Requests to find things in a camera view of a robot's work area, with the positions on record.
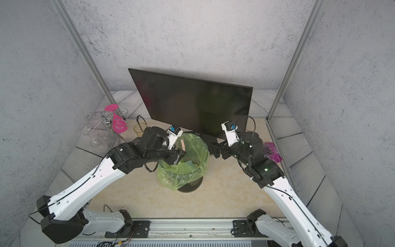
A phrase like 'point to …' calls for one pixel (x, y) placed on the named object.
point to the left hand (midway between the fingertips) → (183, 150)
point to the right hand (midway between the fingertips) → (219, 137)
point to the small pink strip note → (182, 144)
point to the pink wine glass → (119, 124)
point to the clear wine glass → (96, 143)
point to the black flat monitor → (198, 105)
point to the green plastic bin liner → (190, 168)
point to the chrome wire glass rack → (106, 118)
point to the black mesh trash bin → (193, 187)
